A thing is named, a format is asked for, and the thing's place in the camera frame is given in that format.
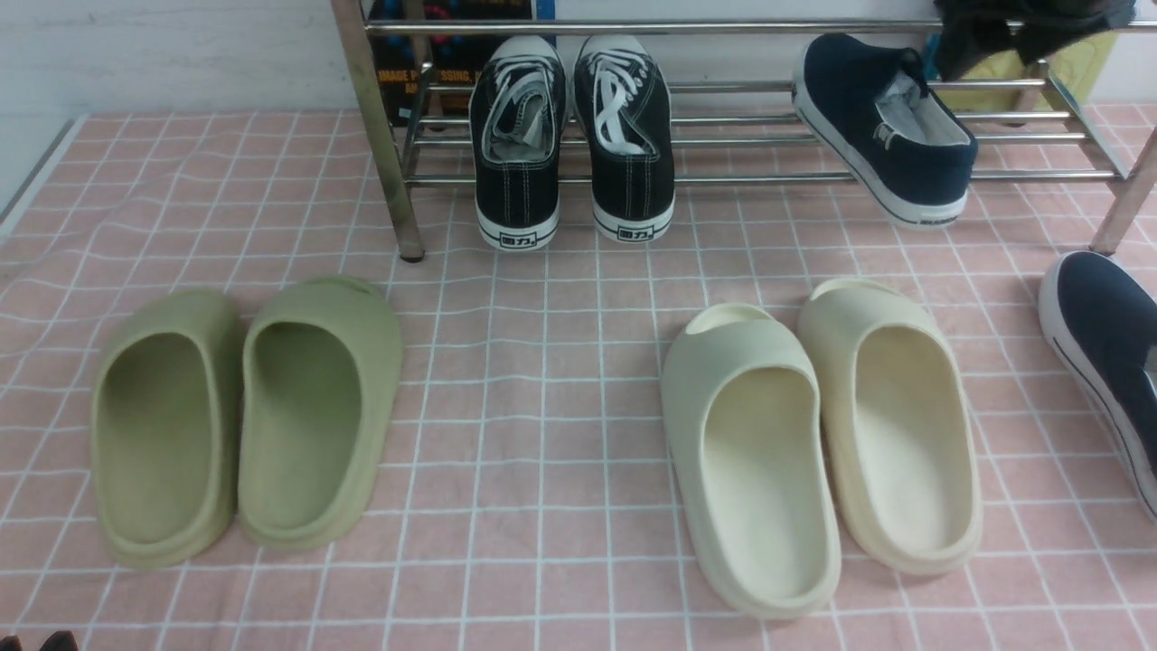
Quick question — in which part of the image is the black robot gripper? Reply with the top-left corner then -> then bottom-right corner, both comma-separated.
933,1 -> 1136,80

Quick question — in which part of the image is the navy slip-on shoe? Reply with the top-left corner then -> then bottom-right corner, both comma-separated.
793,34 -> 978,228
1038,250 -> 1156,518

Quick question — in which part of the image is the silver metal shoe rack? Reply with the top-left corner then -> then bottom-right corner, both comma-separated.
332,1 -> 1154,262

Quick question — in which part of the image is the dark book behind rack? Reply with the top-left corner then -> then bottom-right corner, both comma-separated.
371,1 -> 555,128

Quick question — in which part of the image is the yellow blue book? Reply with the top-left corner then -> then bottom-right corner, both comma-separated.
939,34 -> 1117,114

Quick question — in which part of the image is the right black canvas sneaker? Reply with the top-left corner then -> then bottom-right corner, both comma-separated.
572,34 -> 676,243

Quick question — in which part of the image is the black canvas sneaker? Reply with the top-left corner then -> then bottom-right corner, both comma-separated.
467,34 -> 569,251
572,34 -> 676,243

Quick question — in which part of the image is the right cream foam slide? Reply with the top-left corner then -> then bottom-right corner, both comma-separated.
796,278 -> 983,576

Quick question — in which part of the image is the cream foam slide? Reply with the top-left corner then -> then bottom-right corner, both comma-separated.
659,302 -> 842,619
796,278 -> 983,576

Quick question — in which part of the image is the left cream foam slide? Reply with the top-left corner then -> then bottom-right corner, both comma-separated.
659,302 -> 842,619

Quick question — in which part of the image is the left black canvas sneaker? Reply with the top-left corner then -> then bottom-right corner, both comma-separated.
467,34 -> 569,251

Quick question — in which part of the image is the right olive green slide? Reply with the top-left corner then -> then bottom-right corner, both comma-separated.
237,275 -> 404,552

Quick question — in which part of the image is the olive green slide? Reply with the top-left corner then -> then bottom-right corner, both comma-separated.
237,275 -> 404,552
90,288 -> 245,569

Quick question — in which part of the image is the pink checkered tablecloth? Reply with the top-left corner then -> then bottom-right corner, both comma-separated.
1,112 -> 1154,650

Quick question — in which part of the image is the left olive green slide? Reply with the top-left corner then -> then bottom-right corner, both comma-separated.
90,288 -> 245,569

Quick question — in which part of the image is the dark object bottom left corner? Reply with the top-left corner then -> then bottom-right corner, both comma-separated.
0,630 -> 79,651

